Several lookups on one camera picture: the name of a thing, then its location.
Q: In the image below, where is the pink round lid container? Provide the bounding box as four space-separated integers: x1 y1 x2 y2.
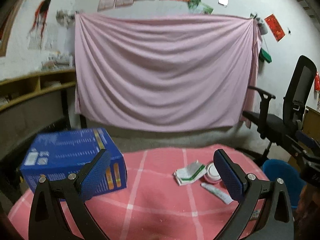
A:
204 161 221 184

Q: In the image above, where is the green hanging dustpan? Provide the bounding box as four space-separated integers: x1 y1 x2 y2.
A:
259 48 272 63

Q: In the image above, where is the red wall paper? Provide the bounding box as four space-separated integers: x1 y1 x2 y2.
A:
264 14 285 42

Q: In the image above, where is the white ointment tube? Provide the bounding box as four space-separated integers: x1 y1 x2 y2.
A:
201 183 233 205

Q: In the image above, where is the green white paper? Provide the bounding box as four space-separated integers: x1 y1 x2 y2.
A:
174 160 207 186

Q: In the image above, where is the pink checked table cloth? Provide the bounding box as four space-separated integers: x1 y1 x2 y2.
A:
7 144 271 240

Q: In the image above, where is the red hanging tassel ornament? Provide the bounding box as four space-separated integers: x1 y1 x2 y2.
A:
29 0 51 37

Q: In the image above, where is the blue cardboard box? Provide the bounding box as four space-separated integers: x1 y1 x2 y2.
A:
20 128 127 201

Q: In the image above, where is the white blue label packet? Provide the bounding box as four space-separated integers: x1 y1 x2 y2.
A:
250 209 261 220

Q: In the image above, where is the pink hanging sheet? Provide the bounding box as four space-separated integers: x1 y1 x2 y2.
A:
75 13 262 132

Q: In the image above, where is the wooden shelf unit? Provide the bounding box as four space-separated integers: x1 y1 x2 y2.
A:
1 69 76 158

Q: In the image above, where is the wooden desk right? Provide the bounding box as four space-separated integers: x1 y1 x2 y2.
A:
286 107 319 171

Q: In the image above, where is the black office chair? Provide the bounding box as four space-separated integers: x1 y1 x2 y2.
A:
237 55 317 166

